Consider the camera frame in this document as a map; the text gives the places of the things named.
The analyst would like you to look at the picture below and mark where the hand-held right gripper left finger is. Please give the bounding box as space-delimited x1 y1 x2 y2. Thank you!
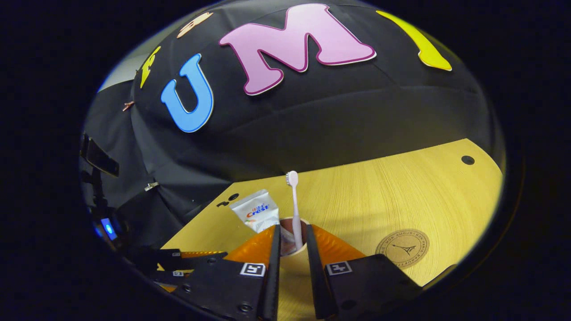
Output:
172 224 282 321

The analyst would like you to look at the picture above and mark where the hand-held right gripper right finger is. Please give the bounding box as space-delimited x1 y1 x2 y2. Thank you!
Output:
305 224 423 320

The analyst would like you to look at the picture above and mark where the beige cup with handle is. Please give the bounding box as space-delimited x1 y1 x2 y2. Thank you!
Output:
279 217 310 257

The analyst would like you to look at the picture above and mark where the white toothbrush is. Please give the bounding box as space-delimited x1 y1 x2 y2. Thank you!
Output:
285 171 304 251

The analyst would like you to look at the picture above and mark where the white toothpaste tube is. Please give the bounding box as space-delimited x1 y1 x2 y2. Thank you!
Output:
229 189 280 234

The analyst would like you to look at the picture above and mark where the round brown coaster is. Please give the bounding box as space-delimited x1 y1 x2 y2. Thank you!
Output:
376 229 430 269

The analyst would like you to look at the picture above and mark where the wooden desktop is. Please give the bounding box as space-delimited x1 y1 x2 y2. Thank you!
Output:
161 138 505 321

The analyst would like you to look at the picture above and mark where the black backdrop cloth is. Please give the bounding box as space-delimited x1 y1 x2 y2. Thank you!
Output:
80 0 507 250

